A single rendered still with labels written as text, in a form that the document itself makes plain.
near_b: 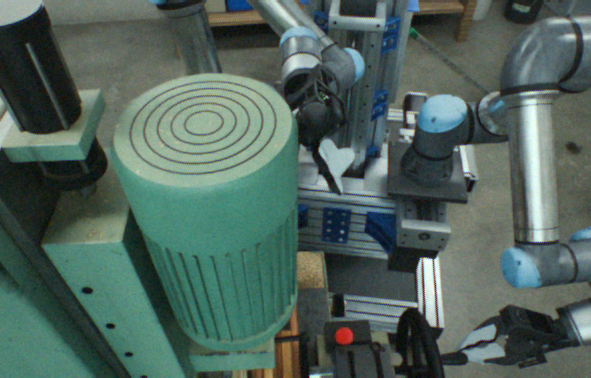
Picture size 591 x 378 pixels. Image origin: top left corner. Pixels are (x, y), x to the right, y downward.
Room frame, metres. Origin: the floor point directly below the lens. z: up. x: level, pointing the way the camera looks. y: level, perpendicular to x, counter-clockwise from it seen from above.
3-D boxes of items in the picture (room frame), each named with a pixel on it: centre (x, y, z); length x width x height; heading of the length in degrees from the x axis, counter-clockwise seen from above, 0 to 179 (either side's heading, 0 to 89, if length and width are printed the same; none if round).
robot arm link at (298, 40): (0.76, -0.01, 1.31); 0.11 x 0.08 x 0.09; 3
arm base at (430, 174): (0.97, -0.39, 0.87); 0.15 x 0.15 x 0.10
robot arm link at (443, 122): (0.97, -0.39, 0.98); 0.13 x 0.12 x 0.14; 96
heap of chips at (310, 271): (0.56, 0.01, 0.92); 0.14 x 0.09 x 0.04; 93
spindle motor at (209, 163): (0.34, 0.09, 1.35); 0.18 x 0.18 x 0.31
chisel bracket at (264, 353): (0.34, 0.11, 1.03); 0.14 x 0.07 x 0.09; 93
